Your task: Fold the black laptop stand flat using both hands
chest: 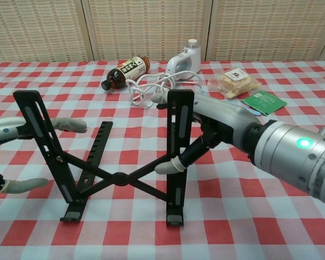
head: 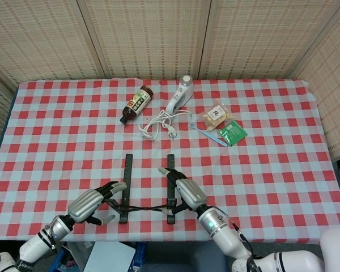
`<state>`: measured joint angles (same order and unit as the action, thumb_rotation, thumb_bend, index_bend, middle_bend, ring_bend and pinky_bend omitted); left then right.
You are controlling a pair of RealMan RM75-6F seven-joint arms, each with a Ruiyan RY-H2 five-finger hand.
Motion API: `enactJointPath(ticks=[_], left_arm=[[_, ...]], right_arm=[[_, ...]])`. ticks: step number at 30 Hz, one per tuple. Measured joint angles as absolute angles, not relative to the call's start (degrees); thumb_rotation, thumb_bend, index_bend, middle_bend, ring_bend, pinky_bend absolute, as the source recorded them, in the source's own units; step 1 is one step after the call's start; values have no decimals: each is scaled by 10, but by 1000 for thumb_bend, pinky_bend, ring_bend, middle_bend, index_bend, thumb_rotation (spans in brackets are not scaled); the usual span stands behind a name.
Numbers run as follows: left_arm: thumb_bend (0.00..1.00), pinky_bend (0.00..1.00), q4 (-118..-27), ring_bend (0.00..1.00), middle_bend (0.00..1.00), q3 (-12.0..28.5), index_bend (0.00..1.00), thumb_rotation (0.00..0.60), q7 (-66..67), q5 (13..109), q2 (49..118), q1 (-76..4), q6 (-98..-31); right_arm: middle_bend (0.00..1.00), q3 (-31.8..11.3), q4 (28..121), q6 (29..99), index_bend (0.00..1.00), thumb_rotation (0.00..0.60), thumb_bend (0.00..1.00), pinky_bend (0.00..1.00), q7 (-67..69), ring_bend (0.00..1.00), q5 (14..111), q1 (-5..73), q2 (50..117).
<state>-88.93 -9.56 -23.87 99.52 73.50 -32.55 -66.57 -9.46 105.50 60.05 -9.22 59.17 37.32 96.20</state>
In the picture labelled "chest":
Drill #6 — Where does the clear snack bag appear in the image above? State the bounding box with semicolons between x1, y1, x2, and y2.
207;68;263;99

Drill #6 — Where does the white handheld garment steamer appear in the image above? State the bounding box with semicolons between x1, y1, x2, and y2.
165;38;202;81

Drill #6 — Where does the woven bamboo folding screen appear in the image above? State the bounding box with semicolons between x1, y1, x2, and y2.
0;0;325;63

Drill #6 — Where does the green foil packet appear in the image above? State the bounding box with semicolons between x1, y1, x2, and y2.
240;90;288;116

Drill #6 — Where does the light blue toothbrush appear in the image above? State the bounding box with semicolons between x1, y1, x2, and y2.
199;89;261;117

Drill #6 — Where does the black folding stand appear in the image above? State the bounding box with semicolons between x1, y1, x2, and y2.
12;89;196;227

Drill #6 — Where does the brown tea bottle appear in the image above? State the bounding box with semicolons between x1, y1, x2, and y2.
101;55;151;92

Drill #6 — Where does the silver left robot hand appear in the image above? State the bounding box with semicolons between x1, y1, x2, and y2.
0;116;88;194

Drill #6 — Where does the white power cable with plug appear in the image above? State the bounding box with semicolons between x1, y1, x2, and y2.
126;70;206;109

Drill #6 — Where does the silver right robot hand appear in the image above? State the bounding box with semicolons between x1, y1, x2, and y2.
151;92;263;174

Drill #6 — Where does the red white checkered tablecloth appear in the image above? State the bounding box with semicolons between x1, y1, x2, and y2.
0;60;325;260

